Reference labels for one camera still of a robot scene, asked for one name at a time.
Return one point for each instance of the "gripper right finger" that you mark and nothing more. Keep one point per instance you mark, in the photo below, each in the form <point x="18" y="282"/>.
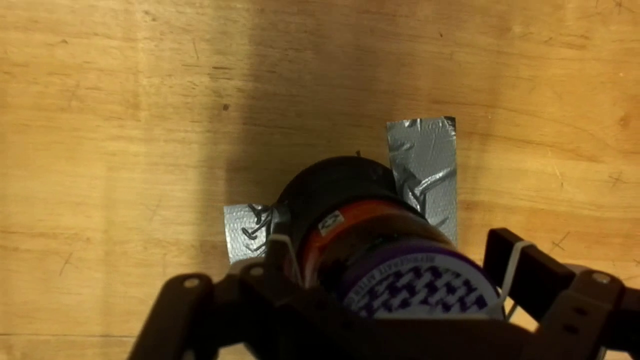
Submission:
<point x="575" y="305"/>

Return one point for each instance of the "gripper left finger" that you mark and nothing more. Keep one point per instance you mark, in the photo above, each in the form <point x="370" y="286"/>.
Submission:
<point x="200" y="310"/>

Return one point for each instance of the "large grey duct tape strip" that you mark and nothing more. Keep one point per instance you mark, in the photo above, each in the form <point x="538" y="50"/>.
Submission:
<point x="430" y="155"/>

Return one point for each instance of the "amber bottle with purple label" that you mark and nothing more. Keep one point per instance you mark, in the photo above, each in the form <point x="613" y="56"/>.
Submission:
<point x="400" y="270"/>

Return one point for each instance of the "small grey duct tape strip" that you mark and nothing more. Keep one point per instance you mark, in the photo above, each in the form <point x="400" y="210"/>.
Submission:
<point x="240" y="230"/>

